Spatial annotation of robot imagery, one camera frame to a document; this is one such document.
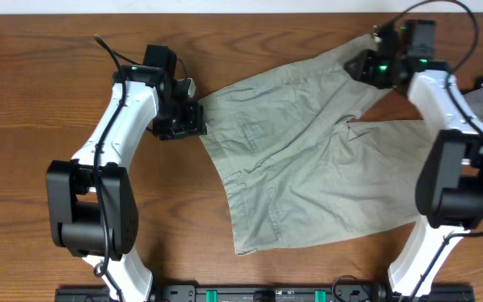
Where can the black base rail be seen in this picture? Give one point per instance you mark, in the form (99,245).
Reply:
(341,292)

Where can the khaki green shorts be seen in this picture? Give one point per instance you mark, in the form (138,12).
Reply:
(299,165)

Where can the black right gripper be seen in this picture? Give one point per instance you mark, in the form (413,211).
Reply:
(359,70)

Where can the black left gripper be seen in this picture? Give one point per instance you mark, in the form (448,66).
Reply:
(195,124)

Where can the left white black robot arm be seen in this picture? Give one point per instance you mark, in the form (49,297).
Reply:
(92,210)

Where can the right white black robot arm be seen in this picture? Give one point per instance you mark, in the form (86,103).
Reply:
(449,189)

